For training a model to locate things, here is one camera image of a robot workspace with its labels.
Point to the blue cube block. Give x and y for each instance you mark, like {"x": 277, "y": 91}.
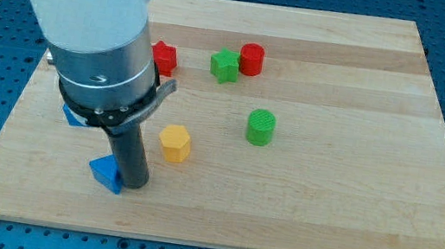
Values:
{"x": 73, "y": 118}

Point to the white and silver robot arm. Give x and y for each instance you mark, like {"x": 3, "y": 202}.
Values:
{"x": 103, "y": 56}

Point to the yellow hexagon block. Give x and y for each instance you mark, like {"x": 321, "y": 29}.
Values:
{"x": 175, "y": 142}

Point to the green cylinder block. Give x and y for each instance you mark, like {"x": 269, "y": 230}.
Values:
{"x": 261, "y": 126}

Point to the green star block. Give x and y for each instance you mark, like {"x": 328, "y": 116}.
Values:
{"x": 224, "y": 65}

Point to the light wooden board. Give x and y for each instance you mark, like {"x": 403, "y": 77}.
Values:
{"x": 356, "y": 161}

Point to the red cylinder block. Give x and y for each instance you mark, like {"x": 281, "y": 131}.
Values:
{"x": 251, "y": 59}

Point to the red star block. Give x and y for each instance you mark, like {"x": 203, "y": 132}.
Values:
{"x": 165, "y": 58}

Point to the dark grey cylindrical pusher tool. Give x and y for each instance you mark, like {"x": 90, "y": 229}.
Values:
{"x": 128, "y": 149}

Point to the blue triangle block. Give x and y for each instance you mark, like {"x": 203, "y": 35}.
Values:
{"x": 105, "y": 171}

